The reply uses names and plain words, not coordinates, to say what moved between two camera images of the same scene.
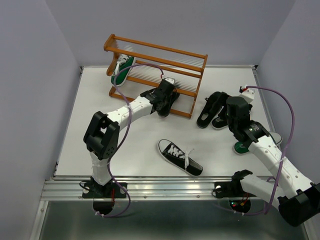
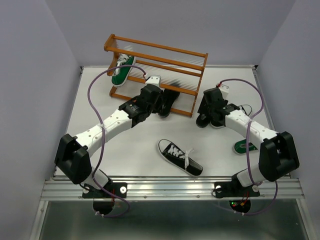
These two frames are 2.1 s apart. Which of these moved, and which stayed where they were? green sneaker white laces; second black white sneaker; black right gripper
Moved: black right gripper
Stayed: green sneaker white laces; second black white sneaker
